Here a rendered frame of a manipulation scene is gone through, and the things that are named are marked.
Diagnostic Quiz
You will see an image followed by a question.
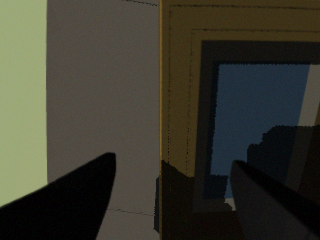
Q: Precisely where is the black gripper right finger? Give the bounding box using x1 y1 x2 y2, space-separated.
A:
229 160 320 240

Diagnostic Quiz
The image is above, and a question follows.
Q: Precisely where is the dark grey flat panel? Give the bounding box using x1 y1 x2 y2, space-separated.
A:
46 0 160 240

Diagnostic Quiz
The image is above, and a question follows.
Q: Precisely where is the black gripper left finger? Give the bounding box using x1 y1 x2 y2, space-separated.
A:
0 152 116 240

